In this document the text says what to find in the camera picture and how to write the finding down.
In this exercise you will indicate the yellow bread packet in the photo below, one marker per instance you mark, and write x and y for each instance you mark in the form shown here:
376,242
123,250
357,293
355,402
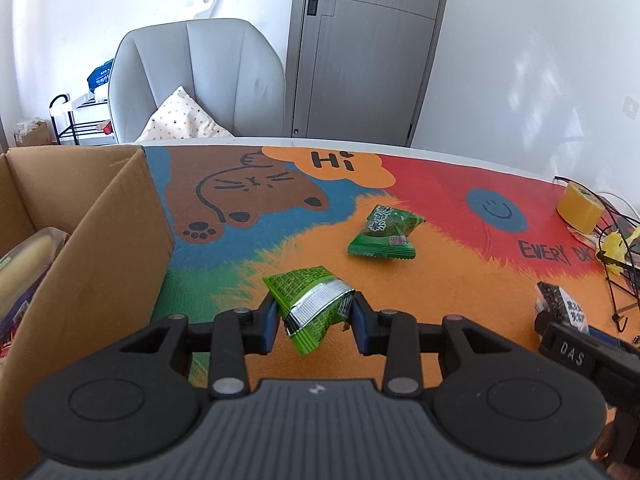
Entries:
27,270

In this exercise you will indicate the colourful cartoon table mat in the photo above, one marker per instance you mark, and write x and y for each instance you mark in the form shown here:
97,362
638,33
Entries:
450,260

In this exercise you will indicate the grey upholstered chair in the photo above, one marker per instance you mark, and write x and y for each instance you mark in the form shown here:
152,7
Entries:
225,70

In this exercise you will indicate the yellow object in basket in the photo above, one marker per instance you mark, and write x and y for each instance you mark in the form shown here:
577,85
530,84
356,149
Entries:
620,250

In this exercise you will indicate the green snack packet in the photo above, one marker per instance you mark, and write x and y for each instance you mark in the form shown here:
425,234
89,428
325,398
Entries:
387,232
312,305

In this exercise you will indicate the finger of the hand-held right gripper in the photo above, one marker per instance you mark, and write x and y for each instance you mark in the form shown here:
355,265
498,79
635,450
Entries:
609,338

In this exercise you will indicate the white wall outlet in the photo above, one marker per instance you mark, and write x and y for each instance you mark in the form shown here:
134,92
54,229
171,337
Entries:
629,106

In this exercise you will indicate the white dotted pillow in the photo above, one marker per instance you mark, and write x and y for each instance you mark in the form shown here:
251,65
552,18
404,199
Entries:
182,117

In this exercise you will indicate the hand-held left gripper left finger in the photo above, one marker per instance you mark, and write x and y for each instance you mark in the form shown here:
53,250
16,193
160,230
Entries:
270,325

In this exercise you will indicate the blue plastic bag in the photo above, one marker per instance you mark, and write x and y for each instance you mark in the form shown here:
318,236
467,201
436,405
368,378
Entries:
100,76

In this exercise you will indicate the grey door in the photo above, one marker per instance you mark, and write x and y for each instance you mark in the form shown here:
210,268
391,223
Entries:
365,60

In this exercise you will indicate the black shoe rack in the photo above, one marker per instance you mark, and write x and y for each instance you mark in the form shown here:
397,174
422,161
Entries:
75,120

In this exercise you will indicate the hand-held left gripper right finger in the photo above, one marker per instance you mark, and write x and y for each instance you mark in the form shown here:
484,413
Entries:
362,330

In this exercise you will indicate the cardboard box with bags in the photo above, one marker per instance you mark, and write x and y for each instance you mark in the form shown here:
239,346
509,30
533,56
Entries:
32,134

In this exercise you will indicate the dark snack packet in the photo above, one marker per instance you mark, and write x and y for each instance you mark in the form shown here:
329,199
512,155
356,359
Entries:
562,305

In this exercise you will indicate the yellow tape roll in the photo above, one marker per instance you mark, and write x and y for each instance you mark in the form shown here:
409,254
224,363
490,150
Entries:
577,207

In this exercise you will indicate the red item on rack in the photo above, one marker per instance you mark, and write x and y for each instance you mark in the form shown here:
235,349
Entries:
106,126

